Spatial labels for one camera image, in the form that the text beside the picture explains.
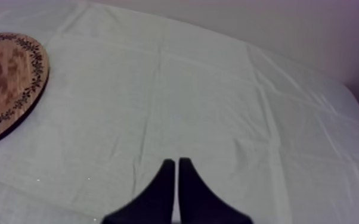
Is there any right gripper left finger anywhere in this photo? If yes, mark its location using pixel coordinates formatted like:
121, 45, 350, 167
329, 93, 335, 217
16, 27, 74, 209
101, 158, 176, 224

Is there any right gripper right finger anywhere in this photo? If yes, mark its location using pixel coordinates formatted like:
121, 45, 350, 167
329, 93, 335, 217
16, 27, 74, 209
178, 157, 254, 224

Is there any round wooden board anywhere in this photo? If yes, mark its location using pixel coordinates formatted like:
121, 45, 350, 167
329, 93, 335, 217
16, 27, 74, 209
0, 32, 50, 153

